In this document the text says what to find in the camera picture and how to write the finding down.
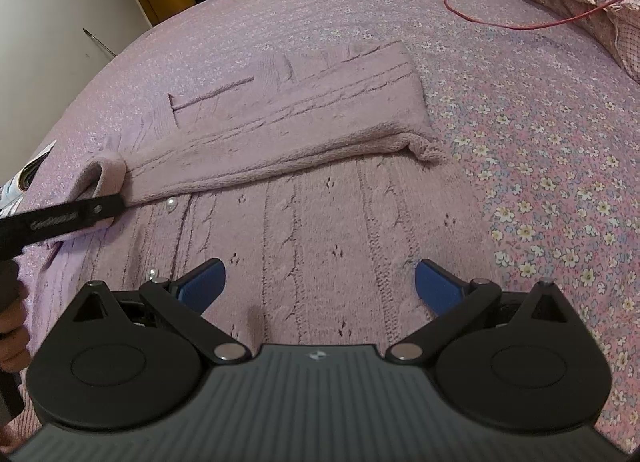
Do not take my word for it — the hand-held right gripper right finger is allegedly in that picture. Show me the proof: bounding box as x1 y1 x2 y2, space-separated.
387 258 572 367

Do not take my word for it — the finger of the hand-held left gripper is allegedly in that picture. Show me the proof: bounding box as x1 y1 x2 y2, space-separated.
0 193 127 261

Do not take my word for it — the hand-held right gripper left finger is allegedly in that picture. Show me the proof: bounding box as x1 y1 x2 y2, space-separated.
70 258 251 366

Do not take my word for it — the lilac knitted sweater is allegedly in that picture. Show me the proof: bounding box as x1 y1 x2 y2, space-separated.
15 39 503 358

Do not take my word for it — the person's left hand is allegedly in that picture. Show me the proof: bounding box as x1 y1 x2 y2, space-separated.
0 286 32 374

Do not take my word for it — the white printed leaflet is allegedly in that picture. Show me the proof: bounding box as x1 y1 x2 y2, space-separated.
0 181 27 219

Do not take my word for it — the magazine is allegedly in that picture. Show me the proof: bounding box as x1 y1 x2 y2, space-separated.
17 139 59 193

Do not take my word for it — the floral pink bed sheet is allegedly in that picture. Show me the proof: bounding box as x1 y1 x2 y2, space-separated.
0 0 640 445

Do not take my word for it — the thin dark rod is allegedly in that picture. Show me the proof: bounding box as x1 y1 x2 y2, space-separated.
82 28 122 61

